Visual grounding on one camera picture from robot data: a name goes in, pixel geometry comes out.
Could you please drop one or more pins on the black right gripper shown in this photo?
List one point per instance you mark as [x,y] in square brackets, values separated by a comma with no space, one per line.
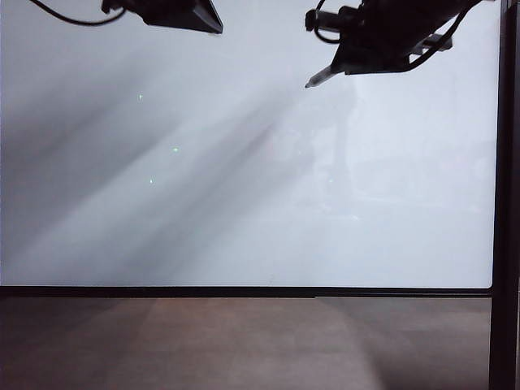
[390,24]

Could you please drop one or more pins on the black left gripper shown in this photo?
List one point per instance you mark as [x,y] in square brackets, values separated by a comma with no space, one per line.
[150,10]

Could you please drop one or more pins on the grey marker pen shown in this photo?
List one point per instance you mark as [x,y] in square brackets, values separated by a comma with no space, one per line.
[321,77]

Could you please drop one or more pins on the black metal whiteboard stand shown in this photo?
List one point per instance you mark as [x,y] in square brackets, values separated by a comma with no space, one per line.
[505,203]

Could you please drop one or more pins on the black whiteboard pen tray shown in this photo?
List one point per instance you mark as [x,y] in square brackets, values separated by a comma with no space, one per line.
[162,293]

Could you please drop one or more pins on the white whiteboard with black frame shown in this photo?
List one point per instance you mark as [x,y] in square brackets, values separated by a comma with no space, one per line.
[203,162]

